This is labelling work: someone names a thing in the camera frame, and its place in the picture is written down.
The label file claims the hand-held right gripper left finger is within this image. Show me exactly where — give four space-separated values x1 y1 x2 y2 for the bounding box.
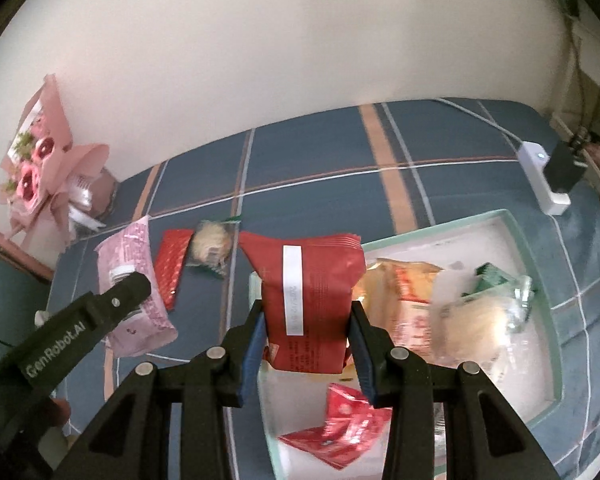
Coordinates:
67 300 268 480

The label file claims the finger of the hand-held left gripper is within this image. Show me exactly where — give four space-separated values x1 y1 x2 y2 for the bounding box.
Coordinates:
79 271 153 337

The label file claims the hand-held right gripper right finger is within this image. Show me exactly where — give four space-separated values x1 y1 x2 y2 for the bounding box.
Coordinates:
347 299 561 480

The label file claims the pink snack packet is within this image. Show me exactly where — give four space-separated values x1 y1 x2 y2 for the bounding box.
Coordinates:
94 215 178 358

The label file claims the red flower-print snack packet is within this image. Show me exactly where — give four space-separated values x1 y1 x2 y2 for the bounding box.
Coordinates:
326 382 393 441
277 410 393 471

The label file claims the beige snack packet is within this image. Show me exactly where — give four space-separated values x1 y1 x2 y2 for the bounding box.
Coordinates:
352 257 448 361

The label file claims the red packet with white label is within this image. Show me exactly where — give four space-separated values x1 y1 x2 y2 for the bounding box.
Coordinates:
237 231 367 375

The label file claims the clear bag of white pastry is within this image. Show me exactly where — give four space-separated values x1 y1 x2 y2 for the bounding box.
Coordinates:
187 215 243 277
427 287 518 376

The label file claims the green snack packet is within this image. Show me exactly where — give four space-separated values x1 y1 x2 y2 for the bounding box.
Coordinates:
462 261 518 298

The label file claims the white tray with teal rim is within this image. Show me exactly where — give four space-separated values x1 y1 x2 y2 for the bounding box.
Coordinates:
247 208 565 480

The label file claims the person's left hand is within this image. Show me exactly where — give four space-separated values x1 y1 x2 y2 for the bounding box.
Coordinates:
50 396 73 428

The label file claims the red patterned flat packet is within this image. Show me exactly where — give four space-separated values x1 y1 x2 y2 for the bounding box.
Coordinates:
154 228 196 311

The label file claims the pink paper flower bouquet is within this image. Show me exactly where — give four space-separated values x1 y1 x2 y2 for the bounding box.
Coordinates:
0 74 118 246

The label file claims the crinkled clear wrapper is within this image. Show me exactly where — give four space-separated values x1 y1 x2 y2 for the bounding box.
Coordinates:
505 275 538 333

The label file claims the blue plaid bedsheet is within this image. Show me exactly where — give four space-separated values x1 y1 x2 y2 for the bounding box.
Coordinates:
0 97 600 480

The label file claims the white power strip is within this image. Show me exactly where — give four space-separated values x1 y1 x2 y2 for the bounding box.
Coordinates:
517 141 571 216

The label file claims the black power adapter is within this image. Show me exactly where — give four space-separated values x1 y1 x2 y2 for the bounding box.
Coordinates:
545 140 588 196

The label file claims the pink bed frame edge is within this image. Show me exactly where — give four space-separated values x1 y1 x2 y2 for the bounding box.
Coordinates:
0 220 56 283

